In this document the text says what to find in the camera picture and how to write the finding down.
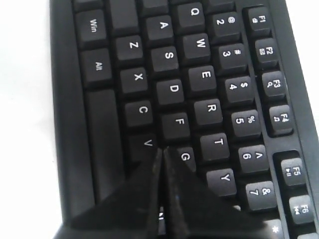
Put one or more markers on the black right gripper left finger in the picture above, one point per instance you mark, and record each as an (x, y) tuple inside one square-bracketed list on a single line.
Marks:
[(130, 212)]

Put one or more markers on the black Acer keyboard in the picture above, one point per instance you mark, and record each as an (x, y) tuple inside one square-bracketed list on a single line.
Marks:
[(218, 80)]

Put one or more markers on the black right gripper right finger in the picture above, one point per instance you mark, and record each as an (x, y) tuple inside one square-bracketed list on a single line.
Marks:
[(192, 211)]

